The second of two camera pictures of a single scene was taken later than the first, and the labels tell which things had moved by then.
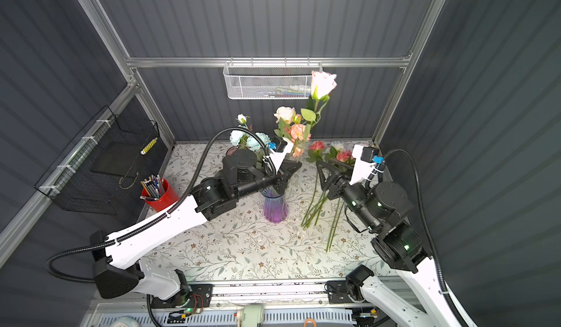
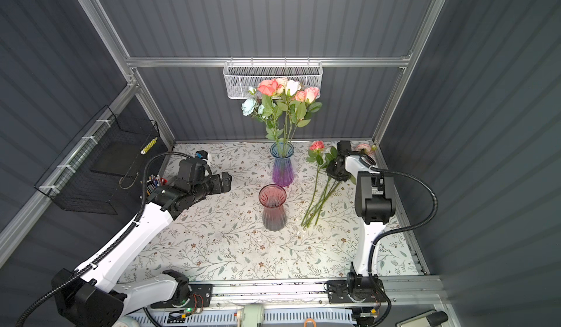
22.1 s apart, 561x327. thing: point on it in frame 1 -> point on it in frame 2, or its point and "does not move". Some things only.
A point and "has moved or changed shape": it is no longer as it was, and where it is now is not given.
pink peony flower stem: x=298 y=133 -> x=270 y=87
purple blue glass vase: x=275 y=207 has moved or changed shape
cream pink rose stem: x=284 y=116 -> x=292 y=87
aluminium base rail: x=249 y=295 does not move
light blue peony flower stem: x=247 y=139 -> x=250 y=106
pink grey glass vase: x=231 y=150 -> x=272 y=197
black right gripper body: x=354 y=197 -> x=334 y=171
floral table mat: x=299 y=228 does not move
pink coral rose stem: x=322 y=84 has moved or changed shape
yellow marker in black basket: x=149 y=146 does not move
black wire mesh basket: x=105 y=166 does not move
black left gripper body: x=276 y=181 -> x=212 y=186
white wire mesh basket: x=258 y=80 does not move
